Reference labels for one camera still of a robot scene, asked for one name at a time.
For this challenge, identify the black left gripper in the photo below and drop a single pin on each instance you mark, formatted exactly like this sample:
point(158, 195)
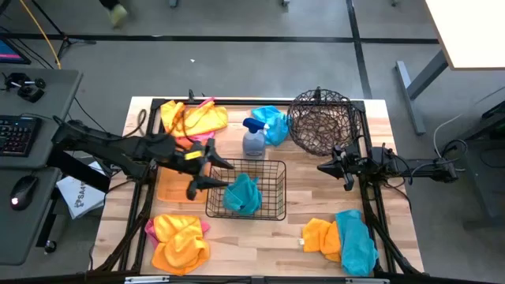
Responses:
point(177, 155)

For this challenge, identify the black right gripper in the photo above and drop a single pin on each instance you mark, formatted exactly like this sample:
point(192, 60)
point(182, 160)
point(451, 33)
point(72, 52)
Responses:
point(349, 161)

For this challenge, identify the pink microfiber towel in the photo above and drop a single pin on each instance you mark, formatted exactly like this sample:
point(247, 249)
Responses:
point(149, 232)
point(197, 138)

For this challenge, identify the yellow microfiber towel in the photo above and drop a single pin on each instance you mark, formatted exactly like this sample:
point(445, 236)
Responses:
point(201, 120)

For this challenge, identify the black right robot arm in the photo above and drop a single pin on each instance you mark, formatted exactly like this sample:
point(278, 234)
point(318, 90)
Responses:
point(418, 165)

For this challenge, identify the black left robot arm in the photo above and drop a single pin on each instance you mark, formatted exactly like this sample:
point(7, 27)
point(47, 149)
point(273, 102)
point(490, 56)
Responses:
point(118, 152)

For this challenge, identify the flat orange microfiber towel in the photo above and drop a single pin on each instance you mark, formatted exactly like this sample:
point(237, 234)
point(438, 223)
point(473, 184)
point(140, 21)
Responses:
point(173, 187)

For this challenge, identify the yellow-orange microfiber towel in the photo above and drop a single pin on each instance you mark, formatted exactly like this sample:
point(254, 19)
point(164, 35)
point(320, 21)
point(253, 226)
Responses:
point(179, 244)

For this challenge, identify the long blue microfiber towel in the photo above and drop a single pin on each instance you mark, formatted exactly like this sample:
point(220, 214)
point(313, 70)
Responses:
point(355, 244)

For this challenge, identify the grey spray bottle blue nozzle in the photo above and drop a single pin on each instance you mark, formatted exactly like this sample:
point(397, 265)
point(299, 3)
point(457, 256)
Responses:
point(254, 144)

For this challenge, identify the grey table leg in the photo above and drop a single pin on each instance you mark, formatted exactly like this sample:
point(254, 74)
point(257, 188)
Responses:
point(410, 98)

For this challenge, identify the dark grey cabinet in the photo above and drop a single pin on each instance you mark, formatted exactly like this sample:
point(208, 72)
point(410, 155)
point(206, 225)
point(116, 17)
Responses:
point(485, 177)

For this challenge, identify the black caster wheel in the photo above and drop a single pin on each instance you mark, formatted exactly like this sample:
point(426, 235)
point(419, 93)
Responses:
point(50, 246)

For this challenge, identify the person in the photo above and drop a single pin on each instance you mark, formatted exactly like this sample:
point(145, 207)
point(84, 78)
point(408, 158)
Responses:
point(118, 15)

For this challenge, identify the grey side desk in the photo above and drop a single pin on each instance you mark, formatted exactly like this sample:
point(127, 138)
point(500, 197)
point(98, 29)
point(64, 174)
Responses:
point(39, 98)

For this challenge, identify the black computer mouse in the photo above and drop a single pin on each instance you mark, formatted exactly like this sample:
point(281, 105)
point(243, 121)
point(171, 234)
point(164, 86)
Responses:
point(23, 191)

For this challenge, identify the light wooden table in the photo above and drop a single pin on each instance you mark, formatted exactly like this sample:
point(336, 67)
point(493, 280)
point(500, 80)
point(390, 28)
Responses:
point(469, 31)

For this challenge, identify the black tripod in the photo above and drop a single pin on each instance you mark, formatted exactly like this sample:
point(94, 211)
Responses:
point(67, 39)

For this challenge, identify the black backlit keyboard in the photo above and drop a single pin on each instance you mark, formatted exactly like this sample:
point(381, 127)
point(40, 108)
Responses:
point(17, 136)

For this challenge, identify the computer monitor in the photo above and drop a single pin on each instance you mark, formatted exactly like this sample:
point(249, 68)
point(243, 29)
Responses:
point(10, 53)

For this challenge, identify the black frame clip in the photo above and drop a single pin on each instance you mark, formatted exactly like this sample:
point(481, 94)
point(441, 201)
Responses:
point(191, 95)
point(317, 93)

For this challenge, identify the silver aluminium rail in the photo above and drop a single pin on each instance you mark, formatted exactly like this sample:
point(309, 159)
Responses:
point(256, 280)

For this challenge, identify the black clamp mount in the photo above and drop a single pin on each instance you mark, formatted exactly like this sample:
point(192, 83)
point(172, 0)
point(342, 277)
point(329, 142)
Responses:
point(27, 92)

